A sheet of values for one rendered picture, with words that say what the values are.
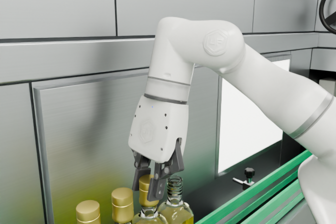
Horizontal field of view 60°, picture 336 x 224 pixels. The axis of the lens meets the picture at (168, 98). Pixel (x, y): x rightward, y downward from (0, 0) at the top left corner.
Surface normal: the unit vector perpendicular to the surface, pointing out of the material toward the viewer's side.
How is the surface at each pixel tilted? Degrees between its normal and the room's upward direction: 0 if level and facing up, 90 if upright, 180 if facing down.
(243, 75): 80
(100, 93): 90
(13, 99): 90
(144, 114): 74
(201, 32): 66
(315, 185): 87
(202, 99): 90
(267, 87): 59
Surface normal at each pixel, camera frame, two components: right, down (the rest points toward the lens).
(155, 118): -0.68, -0.11
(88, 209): 0.00, -0.97
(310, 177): -0.92, -0.08
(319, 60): -0.74, 0.16
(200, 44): -0.52, 0.04
